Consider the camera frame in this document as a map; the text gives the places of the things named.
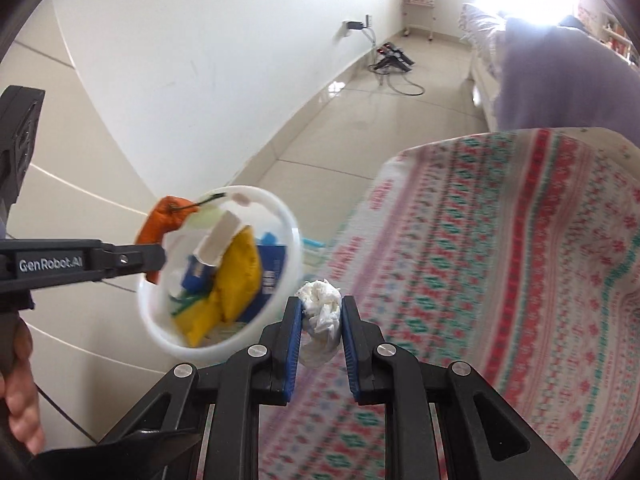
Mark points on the white plastic trash bin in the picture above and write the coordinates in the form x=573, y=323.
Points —
x=159, y=291

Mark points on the blue biscuit box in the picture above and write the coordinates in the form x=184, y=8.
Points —
x=198, y=281

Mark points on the pink small chair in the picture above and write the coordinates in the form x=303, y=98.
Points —
x=424, y=8

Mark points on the orange peel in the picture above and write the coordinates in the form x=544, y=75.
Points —
x=168, y=215

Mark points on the purple bed duvet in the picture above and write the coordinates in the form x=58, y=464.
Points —
x=552, y=77

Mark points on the black power strip with cables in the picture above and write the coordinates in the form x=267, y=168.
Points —
x=390, y=60

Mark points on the person's left hand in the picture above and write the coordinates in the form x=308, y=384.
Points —
x=19, y=390

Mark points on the patterned knit table cloth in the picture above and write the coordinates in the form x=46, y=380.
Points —
x=517, y=252

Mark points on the white tissue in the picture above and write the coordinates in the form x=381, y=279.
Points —
x=322, y=305

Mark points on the yellow snack wrapper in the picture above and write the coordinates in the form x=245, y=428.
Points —
x=239, y=276

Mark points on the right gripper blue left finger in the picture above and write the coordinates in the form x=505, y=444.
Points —
x=285, y=352

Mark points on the yellow green sponge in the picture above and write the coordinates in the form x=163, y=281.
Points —
x=196, y=320

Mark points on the wall charger plug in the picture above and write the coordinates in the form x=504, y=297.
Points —
x=357, y=26

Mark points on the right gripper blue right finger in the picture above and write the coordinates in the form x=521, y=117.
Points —
x=357, y=352

